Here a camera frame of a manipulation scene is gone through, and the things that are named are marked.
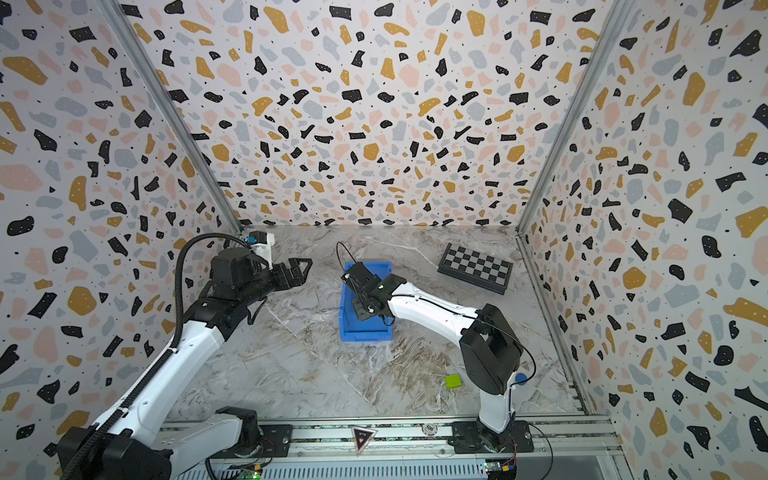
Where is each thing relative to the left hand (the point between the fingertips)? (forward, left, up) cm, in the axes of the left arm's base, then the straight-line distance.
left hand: (301, 258), depth 76 cm
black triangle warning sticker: (-36, -15, -26) cm, 47 cm away
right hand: (-3, -15, -15) cm, 21 cm away
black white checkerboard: (+15, -52, -25) cm, 60 cm away
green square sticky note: (-23, -39, -28) cm, 53 cm away
